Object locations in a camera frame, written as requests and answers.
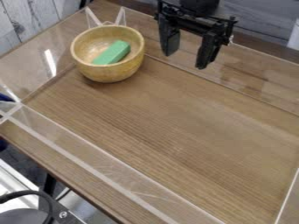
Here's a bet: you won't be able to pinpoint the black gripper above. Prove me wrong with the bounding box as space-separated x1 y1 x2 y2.
154 0 237 69

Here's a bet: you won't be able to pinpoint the green rectangular block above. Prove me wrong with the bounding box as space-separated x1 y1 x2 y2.
92 40 130 65

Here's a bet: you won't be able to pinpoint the yellow-brown wooden bowl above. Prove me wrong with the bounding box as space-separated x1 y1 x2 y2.
69 25 145 83

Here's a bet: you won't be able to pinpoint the clear acrylic tray walls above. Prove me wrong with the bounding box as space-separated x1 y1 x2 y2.
0 0 299 224

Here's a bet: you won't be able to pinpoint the blue object at left edge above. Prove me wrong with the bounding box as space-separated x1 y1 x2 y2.
0 93 13 152

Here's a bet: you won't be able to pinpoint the black table leg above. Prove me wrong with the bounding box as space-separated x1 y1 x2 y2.
42 174 57 196

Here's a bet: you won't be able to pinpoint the grey metal bracket with screw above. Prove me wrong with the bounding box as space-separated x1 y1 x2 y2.
50 199 86 224

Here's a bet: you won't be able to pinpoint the black cable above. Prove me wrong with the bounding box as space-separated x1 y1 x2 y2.
0 190 56 224

